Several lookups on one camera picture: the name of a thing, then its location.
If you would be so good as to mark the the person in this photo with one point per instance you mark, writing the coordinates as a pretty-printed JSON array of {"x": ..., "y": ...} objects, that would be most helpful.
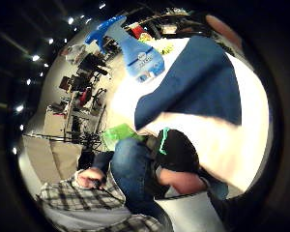
[{"x": 132, "y": 174}]

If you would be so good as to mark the green plastic packet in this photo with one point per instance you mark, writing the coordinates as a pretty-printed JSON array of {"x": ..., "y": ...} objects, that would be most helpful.
[{"x": 117, "y": 133}]

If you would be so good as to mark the blue cloth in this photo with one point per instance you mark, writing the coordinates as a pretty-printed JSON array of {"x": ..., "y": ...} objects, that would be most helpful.
[{"x": 196, "y": 87}]

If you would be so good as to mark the blue spray bottle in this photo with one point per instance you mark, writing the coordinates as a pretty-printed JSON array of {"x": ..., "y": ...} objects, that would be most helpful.
[{"x": 141, "y": 58}]

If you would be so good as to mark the yellow packet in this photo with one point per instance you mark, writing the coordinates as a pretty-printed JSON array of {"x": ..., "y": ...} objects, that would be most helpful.
[{"x": 166, "y": 49}]

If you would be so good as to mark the black equipment rack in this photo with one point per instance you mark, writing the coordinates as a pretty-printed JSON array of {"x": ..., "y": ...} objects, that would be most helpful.
[{"x": 83, "y": 93}]

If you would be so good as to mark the beige cabinet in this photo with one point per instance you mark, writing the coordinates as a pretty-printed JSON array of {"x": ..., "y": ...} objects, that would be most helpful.
[{"x": 54, "y": 124}]

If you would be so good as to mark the red container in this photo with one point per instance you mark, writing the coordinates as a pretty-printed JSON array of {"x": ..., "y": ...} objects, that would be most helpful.
[{"x": 138, "y": 31}]

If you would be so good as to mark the row of ceiling lights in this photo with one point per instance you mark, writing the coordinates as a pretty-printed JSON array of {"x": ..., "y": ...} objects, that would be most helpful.
[{"x": 35, "y": 58}]

